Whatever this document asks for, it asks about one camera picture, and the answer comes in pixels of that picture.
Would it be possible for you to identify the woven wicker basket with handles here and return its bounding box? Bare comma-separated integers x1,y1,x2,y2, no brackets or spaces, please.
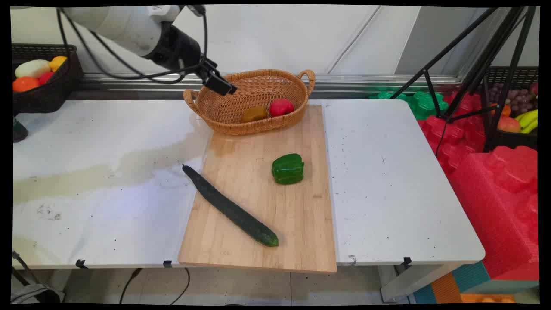
183,69,316,136

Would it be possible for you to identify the metal wall rail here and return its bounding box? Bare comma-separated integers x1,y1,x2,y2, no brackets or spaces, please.
77,72,463,100

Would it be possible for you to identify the pale yellow toy melon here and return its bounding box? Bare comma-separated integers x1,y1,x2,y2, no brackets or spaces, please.
15,59,51,79

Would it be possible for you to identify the purple toy grapes bunch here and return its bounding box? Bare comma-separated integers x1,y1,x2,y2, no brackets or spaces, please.
489,83,537,115

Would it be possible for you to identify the black woven fruit basket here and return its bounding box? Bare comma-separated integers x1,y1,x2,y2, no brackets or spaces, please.
12,44,84,115

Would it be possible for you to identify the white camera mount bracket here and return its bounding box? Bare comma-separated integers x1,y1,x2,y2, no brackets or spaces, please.
149,5,182,22

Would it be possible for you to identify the red foam mat pile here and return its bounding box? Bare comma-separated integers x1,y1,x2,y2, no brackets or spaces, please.
417,91,491,175

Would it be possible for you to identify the green toy bell pepper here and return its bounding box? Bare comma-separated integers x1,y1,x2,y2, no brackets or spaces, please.
271,153,305,186

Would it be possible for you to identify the long dark green cucumber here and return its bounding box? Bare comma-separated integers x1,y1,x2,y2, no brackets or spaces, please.
182,164,279,248

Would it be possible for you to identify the large red foam mat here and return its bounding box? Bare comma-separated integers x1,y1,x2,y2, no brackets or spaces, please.
448,146,539,280

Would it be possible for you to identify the black plastic crate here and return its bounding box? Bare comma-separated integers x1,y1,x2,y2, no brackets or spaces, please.
481,66,539,151

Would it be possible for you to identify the yellow-brown toy fruit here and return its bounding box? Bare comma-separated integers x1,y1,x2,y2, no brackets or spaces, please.
240,106,269,124

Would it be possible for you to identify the black camera tripod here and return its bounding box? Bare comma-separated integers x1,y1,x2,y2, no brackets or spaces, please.
390,6,537,153

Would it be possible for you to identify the peach coloured toy fruit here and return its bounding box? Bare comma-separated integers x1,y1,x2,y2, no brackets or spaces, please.
498,115,521,133

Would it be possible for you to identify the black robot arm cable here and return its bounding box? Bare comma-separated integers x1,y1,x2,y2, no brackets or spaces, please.
56,8,210,84

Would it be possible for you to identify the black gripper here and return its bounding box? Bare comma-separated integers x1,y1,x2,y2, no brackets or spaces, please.
144,24,238,96

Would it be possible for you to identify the black floor cable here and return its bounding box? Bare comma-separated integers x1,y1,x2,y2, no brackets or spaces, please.
170,268,191,305
119,268,143,304

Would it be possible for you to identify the white table leg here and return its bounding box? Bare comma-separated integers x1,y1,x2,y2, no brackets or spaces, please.
379,263,465,303

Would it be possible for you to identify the green foam mat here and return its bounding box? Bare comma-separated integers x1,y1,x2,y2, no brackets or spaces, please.
369,87,449,121

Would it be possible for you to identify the wooden cutting board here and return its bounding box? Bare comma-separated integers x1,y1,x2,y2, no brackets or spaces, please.
178,105,337,274

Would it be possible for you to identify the grey bag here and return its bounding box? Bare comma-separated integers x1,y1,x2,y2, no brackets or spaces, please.
11,250,66,304

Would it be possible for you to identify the red toy bell pepper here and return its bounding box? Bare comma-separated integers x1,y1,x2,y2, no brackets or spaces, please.
269,98,295,118

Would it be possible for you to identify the dark round object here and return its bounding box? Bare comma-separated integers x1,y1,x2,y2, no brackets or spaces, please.
12,116,29,143

